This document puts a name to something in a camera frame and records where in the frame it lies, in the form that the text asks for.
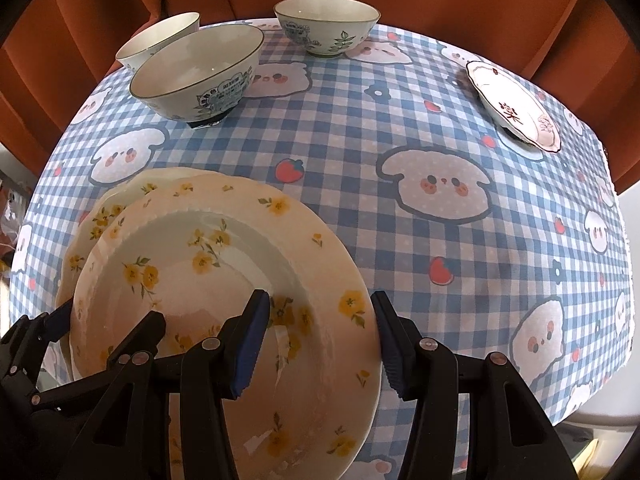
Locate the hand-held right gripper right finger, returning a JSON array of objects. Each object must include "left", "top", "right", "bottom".
[{"left": 372, "top": 290, "right": 576, "bottom": 480}]

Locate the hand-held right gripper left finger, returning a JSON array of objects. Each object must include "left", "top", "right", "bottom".
[{"left": 65, "top": 290, "right": 271, "bottom": 480}]

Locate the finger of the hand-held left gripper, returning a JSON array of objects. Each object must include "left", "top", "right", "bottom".
[{"left": 0, "top": 299, "right": 73, "bottom": 377}]

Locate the yellow floral plate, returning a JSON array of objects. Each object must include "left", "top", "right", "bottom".
[
  {"left": 70, "top": 176, "right": 383, "bottom": 480},
  {"left": 55, "top": 167, "right": 211, "bottom": 386}
]

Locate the white round plate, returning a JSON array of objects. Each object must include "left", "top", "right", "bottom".
[{"left": 130, "top": 25, "right": 265, "bottom": 130}]

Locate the blue checkered cartoon tablecloth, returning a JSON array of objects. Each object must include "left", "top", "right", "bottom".
[{"left": 10, "top": 19, "right": 631, "bottom": 480}]

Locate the white bowl with blue print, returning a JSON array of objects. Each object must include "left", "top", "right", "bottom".
[{"left": 116, "top": 11, "right": 201, "bottom": 71}]

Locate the white bowl with leaf print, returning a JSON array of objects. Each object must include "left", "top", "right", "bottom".
[{"left": 273, "top": 0, "right": 381, "bottom": 58}]

